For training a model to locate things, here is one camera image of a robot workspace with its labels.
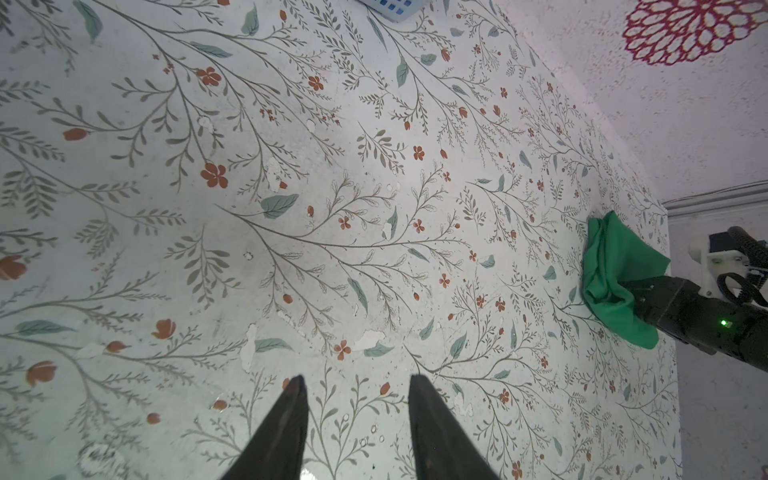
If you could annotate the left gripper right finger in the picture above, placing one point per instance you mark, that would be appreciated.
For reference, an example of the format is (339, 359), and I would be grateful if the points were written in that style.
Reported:
(441, 448)

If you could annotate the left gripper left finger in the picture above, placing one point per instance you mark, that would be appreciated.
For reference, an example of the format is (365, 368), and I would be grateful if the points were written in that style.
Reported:
(276, 449)

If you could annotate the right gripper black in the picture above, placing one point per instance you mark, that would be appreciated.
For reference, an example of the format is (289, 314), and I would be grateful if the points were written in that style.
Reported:
(674, 306)

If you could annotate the green tank top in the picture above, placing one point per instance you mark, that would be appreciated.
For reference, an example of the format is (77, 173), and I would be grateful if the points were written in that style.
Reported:
(614, 255)

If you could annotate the white plastic laundry basket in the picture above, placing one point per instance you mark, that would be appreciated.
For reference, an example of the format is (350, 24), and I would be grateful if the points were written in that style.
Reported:
(395, 10)

